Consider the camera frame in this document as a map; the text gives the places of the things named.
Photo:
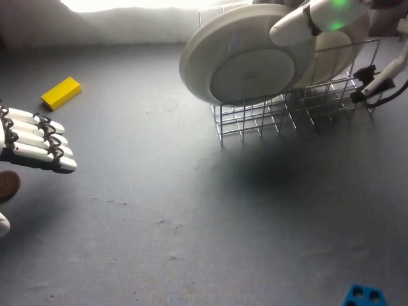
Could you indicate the blue pentagon block with holes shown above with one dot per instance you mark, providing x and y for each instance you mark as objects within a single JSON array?
[{"x": 363, "y": 296}]

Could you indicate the grey table cloth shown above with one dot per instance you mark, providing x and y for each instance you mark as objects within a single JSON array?
[{"x": 127, "y": 239}]

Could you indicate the yellow rectangular block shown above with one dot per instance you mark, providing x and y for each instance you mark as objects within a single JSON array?
[{"x": 61, "y": 94}]

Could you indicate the white backdrop sheet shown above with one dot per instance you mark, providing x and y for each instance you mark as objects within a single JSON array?
[{"x": 48, "y": 25}]

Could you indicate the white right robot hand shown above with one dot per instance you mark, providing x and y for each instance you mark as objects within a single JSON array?
[{"x": 334, "y": 14}]

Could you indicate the white plate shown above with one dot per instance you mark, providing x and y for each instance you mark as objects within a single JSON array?
[
  {"x": 334, "y": 57},
  {"x": 242, "y": 48}
]

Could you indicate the brown sandwich cookie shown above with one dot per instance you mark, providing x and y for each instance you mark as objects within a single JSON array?
[{"x": 9, "y": 185}]

